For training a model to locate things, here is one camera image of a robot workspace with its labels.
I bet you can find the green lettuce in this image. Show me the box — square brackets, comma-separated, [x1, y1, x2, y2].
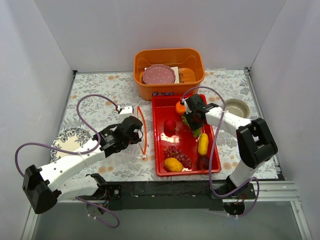
[181, 116, 202, 138]

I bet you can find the orange tangerine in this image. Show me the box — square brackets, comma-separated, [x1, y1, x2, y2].
[175, 101, 186, 116]

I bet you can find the clear zip top bag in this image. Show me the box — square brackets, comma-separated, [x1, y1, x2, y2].
[123, 106, 148, 160]

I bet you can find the red pomegranate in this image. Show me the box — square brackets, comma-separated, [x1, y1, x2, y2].
[163, 118, 177, 132]

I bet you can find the yellow corn cob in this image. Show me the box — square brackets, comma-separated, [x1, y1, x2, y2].
[197, 133, 209, 156]

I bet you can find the purple grape bunch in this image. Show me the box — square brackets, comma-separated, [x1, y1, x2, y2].
[163, 145, 192, 171]

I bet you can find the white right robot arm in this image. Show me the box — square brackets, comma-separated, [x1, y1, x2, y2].
[179, 94, 278, 199]

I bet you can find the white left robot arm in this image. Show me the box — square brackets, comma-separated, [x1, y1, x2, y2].
[22, 116, 143, 214]

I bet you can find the red plastic tray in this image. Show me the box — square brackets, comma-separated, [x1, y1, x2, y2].
[151, 95, 208, 177]

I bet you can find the beige ceramic bowl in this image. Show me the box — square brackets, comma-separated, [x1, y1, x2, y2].
[225, 98, 250, 119]

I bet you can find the dark red fruit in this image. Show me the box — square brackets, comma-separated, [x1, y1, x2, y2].
[197, 155, 210, 171]

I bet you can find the floral tablecloth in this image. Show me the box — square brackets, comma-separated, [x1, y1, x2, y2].
[60, 69, 260, 182]

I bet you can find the blue floral plate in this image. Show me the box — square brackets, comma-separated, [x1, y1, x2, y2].
[51, 128, 91, 152]

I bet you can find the yellow lemon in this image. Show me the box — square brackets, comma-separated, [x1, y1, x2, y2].
[164, 157, 184, 172]

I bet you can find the orange plastic bin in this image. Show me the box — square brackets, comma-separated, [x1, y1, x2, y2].
[133, 48, 205, 101]

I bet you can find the pink dotted plate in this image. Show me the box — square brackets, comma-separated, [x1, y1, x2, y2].
[142, 64, 176, 85]

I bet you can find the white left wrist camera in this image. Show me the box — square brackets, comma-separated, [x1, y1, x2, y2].
[118, 106, 134, 123]

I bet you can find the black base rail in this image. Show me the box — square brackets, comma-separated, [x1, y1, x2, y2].
[82, 179, 260, 212]

